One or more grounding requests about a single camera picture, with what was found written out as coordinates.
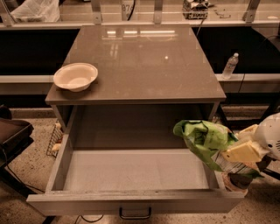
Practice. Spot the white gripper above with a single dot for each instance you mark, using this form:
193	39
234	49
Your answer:
269	136

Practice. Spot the green rice chip bag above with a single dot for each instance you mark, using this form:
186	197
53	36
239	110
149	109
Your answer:
207	140

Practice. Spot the grey cabinet with glossy top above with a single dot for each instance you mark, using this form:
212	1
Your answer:
149	78

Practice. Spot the open grey top drawer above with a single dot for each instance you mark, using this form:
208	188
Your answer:
101	181

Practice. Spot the white plastic bag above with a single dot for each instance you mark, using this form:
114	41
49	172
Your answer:
37	11

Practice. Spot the tan shoe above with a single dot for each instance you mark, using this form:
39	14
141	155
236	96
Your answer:
236	183

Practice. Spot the clear plastic water bottle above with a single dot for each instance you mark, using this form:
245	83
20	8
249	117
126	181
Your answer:
230	66

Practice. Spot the black electronic box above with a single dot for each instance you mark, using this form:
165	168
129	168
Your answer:
195	9

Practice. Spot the white paper bowl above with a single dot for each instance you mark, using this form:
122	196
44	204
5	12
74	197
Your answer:
75	77

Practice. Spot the black chair at left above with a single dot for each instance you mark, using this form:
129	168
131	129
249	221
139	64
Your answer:
15	137

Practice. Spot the black drawer handle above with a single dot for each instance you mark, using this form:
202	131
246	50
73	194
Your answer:
142	214

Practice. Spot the grey railing frame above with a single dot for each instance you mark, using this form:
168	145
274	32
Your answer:
75	13

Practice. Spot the wire basket on floor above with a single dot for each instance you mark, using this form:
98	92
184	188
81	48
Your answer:
55	141

